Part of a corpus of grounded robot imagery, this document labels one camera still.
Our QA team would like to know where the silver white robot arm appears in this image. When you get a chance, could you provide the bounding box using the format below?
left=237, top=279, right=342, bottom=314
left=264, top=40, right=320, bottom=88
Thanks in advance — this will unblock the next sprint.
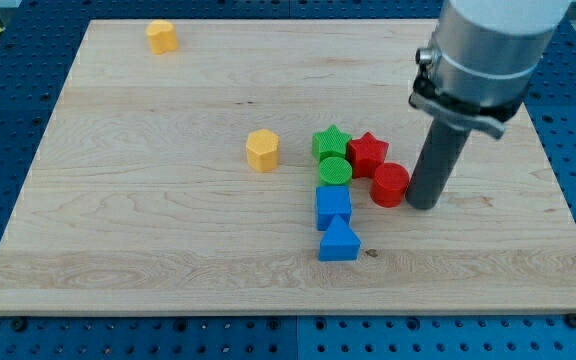
left=409, top=0, right=570, bottom=139

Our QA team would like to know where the green star block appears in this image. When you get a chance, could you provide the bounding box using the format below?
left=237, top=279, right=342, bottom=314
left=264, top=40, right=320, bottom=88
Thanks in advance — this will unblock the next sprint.
left=312, top=124, right=352, bottom=161

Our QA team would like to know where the red star block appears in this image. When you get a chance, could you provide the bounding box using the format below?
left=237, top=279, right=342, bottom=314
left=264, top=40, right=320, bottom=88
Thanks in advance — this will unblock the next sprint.
left=346, top=131, right=389, bottom=178

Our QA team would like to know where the yellow hexagon block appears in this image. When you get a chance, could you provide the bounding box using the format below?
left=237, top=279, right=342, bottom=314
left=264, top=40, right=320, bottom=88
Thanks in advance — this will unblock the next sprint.
left=246, top=129, right=280, bottom=172

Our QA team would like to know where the green cylinder block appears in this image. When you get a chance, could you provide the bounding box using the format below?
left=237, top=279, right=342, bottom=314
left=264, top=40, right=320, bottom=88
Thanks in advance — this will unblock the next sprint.
left=318, top=157, right=353, bottom=186

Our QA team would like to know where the blue cube block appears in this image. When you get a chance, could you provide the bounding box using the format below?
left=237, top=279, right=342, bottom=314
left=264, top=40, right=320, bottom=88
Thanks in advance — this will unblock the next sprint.
left=316, top=185, right=352, bottom=231

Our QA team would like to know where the light wooden board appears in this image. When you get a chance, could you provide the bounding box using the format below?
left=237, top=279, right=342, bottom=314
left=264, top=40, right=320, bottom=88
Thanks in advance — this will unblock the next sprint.
left=0, top=20, right=576, bottom=316

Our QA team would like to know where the blue triangle block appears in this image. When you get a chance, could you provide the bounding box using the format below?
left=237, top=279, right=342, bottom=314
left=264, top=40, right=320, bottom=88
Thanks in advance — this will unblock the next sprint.
left=318, top=215, right=361, bottom=261

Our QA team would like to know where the red cylinder block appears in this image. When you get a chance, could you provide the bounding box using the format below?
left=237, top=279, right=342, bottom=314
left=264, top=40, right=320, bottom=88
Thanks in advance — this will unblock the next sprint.
left=370, top=163, right=410, bottom=208

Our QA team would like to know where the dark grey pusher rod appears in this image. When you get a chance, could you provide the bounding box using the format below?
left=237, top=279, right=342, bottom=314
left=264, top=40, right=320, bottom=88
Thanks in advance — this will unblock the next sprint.
left=406, top=120, right=470, bottom=210

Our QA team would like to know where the yellow heart block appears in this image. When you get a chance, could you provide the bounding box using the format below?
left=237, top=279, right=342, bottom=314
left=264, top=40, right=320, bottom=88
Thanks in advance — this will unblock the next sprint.
left=145, top=20, right=179, bottom=55

